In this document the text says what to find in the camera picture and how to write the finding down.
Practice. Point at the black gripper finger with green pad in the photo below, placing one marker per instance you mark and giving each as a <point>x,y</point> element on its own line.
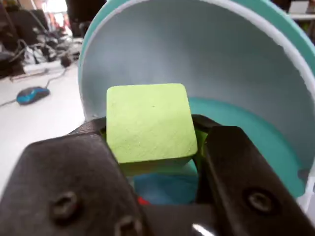
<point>241,172</point>
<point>61,177</point>

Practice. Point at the teal animal-shaped bin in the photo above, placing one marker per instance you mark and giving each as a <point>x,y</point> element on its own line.
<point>197,49</point>

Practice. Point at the blue plastic piece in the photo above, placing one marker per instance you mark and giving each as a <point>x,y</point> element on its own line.
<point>167,189</point>

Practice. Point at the red lego block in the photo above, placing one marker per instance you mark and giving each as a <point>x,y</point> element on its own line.
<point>142,200</point>

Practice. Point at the blue computer mouse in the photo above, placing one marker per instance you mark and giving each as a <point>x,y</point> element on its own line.
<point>32,95</point>

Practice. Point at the small black round object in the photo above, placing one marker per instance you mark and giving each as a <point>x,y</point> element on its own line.
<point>65,61</point>

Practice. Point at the black monitor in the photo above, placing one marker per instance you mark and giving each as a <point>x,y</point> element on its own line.
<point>86,12</point>

